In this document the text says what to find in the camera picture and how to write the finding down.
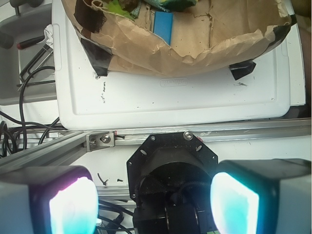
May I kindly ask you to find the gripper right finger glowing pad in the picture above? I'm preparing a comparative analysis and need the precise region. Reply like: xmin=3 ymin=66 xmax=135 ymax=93
xmin=210 ymin=158 xmax=312 ymax=234

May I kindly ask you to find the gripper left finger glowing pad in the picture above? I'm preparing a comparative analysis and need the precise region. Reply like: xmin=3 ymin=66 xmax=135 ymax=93
xmin=0 ymin=166 xmax=98 ymax=234

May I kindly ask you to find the white plastic bin lid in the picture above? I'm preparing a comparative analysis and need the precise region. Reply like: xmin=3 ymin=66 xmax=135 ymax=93
xmin=52 ymin=0 xmax=306 ymax=130

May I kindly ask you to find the grey plastic tray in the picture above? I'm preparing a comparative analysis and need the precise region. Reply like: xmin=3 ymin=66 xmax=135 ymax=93
xmin=0 ymin=1 xmax=54 ymax=105

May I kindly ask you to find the brown paper bag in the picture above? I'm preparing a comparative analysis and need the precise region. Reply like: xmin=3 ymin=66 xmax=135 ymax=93
xmin=62 ymin=0 xmax=296 ymax=78

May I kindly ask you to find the green plush toy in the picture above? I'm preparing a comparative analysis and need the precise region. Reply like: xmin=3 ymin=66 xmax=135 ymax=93
xmin=107 ymin=0 xmax=130 ymax=16

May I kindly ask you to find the blue rectangular block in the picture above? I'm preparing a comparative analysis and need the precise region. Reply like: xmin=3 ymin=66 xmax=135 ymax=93
xmin=153 ymin=11 xmax=173 ymax=45

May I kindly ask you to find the teal cloth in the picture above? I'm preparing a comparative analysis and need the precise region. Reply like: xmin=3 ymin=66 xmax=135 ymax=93
xmin=131 ymin=0 xmax=198 ymax=20

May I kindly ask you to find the aluminium extrusion frame rail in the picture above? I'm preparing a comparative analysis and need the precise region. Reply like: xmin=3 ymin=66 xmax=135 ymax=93
xmin=0 ymin=118 xmax=312 ymax=172

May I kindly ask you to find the black cable bundle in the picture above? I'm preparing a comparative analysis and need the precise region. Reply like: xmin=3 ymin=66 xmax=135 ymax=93
xmin=0 ymin=65 xmax=61 ymax=156

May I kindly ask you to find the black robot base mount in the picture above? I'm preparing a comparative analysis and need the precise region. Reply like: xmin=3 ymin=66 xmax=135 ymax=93
xmin=126 ymin=135 xmax=218 ymax=234

